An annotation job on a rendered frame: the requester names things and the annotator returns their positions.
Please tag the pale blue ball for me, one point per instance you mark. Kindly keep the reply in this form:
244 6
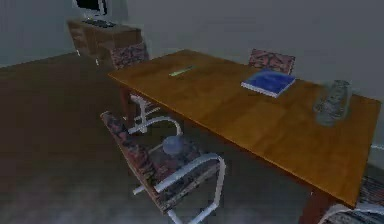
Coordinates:
173 144

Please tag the orange wooden dining table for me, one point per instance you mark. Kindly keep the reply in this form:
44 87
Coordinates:
233 113

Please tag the blue book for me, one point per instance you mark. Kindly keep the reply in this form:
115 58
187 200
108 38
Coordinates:
268 81

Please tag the brown wooden desk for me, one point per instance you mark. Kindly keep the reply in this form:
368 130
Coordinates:
103 38

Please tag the black keyboard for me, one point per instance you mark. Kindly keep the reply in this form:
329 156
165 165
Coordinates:
99 23

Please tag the clear glass vase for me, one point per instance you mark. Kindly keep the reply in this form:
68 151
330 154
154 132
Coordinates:
331 101

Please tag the white framed computer monitor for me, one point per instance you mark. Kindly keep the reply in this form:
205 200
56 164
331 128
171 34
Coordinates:
90 6

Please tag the patterned chair with white frame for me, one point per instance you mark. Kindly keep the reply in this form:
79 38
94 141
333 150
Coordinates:
363 203
130 56
271 61
156 166

